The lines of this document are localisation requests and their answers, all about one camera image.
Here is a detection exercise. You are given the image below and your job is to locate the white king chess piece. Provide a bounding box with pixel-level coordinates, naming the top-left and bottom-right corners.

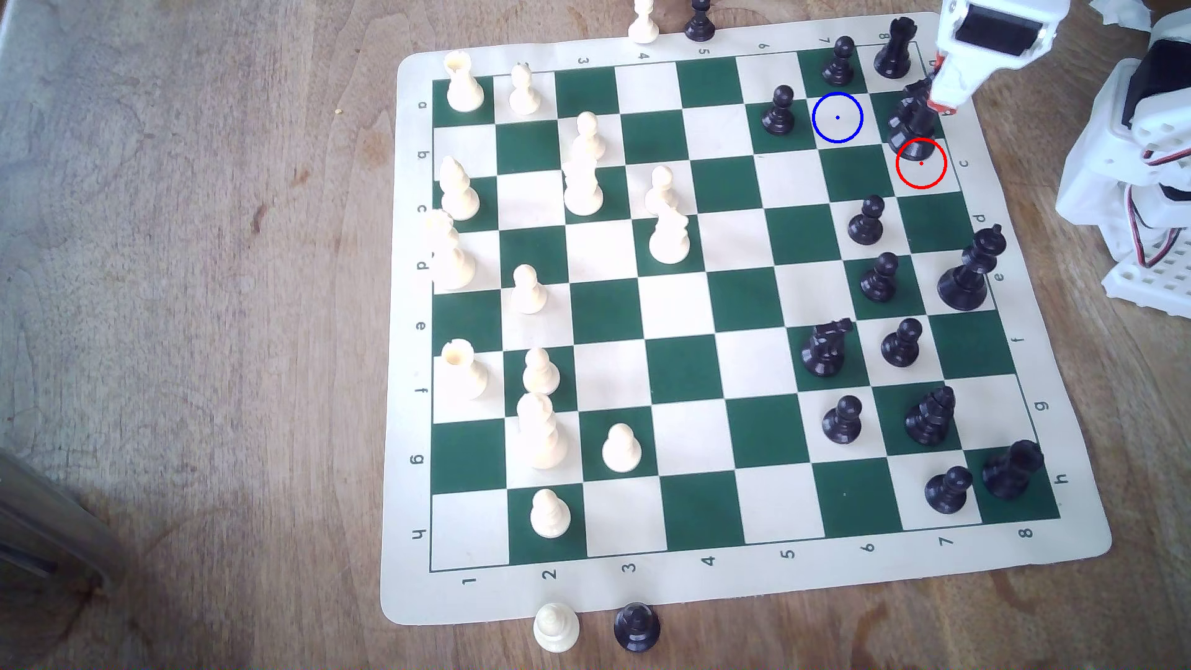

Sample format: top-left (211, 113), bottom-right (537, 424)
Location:
top-left (423, 209), bottom-right (478, 292)

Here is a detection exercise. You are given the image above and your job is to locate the white rook chess piece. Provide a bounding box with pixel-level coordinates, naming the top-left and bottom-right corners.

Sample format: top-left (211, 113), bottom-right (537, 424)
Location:
top-left (440, 339), bottom-right (489, 401)
top-left (445, 50), bottom-right (486, 114)

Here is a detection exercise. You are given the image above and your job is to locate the black queen chess piece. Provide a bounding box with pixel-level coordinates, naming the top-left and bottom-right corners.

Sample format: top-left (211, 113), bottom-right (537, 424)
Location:
top-left (895, 110), bottom-right (943, 164)

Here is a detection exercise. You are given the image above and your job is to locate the white bishop chess piece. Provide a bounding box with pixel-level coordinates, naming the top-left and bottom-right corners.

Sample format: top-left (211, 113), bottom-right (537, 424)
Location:
top-left (437, 155), bottom-right (481, 221)
top-left (562, 151), bottom-right (605, 218)

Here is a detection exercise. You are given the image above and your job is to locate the white pawn chess piece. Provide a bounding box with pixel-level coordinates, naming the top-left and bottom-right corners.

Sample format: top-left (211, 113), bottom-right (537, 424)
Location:
top-left (529, 488), bottom-right (573, 540)
top-left (533, 602), bottom-right (582, 653)
top-left (522, 347), bottom-right (561, 396)
top-left (511, 264), bottom-right (548, 315)
top-left (569, 110), bottom-right (606, 161)
top-left (645, 164), bottom-right (680, 215)
top-left (508, 62), bottom-right (543, 117)
top-left (601, 423), bottom-right (643, 474)

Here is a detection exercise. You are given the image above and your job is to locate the black pawn chess piece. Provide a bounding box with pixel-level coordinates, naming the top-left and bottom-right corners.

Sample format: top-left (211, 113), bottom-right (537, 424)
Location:
top-left (821, 395), bottom-right (863, 445)
top-left (761, 84), bottom-right (798, 137)
top-left (613, 602), bottom-right (662, 653)
top-left (880, 317), bottom-right (924, 368)
top-left (821, 35), bottom-right (857, 87)
top-left (847, 194), bottom-right (886, 247)
top-left (925, 465), bottom-right (975, 516)
top-left (860, 251), bottom-right (901, 303)

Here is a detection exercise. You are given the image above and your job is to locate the black queen right edge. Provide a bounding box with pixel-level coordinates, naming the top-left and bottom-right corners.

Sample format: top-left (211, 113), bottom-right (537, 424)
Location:
top-left (936, 223), bottom-right (1008, 312)

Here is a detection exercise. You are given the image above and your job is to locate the green and cream chess mat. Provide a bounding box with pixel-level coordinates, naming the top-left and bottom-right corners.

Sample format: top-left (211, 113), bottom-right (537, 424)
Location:
top-left (380, 11), bottom-right (1113, 627)

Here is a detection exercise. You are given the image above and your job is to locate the red and black servo cable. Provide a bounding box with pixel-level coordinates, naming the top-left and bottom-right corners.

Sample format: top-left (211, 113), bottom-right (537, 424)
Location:
top-left (1128, 184), bottom-right (1185, 269)

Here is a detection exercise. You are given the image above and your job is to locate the black rook chess piece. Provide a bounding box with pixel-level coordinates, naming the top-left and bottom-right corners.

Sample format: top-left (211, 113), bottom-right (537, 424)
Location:
top-left (981, 439), bottom-right (1046, 501)
top-left (873, 17), bottom-right (917, 80)

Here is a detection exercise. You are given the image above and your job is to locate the grey metal object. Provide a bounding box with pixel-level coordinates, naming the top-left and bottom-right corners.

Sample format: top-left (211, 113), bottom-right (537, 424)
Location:
top-left (0, 447), bottom-right (127, 597)

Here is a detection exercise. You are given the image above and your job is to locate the white crumpled object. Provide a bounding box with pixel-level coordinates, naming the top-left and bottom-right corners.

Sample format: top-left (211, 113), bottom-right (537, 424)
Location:
top-left (1089, 0), bottom-right (1155, 29)

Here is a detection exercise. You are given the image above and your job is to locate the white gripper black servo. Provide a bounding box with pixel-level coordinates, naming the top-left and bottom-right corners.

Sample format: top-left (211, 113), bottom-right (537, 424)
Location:
top-left (929, 0), bottom-right (1071, 117)

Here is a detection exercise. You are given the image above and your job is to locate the black knight chess piece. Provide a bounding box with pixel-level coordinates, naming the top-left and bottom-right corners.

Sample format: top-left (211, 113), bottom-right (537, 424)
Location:
top-left (886, 76), bottom-right (934, 141)
top-left (800, 317), bottom-right (855, 378)

